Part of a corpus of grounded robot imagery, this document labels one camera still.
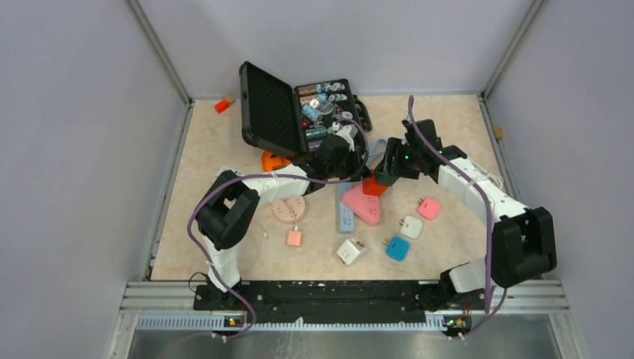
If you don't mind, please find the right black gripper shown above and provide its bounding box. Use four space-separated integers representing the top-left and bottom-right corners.
378 138 421 180

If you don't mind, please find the red cube plug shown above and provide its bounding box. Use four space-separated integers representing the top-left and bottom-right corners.
361 174 389 197

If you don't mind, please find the pink triangular power socket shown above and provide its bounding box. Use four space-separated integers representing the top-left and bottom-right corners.
342 184 381 227

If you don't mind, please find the light blue power strip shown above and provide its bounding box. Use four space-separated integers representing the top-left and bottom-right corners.
336 182 354 234

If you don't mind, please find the pink charger plug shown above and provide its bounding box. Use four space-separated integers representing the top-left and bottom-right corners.
416 197 442 221

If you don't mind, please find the white charger plug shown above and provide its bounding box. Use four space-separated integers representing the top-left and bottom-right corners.
399 215 423 240

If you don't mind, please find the round pink power socket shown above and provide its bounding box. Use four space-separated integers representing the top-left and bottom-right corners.
271 195 308 224

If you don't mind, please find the white cartoon plug adapter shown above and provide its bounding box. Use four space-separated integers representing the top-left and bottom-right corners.
336 236 368 266

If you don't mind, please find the blue charger plug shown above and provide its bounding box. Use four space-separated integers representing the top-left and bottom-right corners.
383 236 410 262

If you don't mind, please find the small salmon charger plug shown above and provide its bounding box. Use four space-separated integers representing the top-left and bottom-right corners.
286 225 303 248

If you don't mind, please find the dark green cube plug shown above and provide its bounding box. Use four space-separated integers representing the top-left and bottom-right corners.
376 174 398 187

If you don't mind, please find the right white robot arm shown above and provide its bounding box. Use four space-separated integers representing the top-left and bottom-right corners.
374 119 557 308

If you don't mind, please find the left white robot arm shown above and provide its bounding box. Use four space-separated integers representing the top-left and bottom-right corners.
187 119 369 309

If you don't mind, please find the open black carrying case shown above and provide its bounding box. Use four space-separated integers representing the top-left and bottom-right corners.
239 61 372 159

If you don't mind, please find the orange tape dispenser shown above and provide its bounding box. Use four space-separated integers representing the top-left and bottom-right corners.
261 151 292 172

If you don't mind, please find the white multi-hole adapter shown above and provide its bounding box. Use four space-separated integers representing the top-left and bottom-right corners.
216 165 244 177

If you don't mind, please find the red small block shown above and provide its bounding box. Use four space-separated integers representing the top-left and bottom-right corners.
214 99 231 114

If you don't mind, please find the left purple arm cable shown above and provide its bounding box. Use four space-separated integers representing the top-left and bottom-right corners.
185 116 372 343

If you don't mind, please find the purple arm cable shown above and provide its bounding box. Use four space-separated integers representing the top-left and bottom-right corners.
185 116 372 343
406 95 508 343

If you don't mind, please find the light blue coiled cable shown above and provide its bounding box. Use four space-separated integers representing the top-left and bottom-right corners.
365 138 393 170

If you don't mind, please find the white coiled cable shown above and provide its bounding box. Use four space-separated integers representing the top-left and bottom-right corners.
470 161 504 191

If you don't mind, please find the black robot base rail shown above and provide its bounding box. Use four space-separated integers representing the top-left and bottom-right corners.
193 280 489 328

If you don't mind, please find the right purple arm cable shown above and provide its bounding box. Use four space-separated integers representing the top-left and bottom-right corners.
406 95 508 343

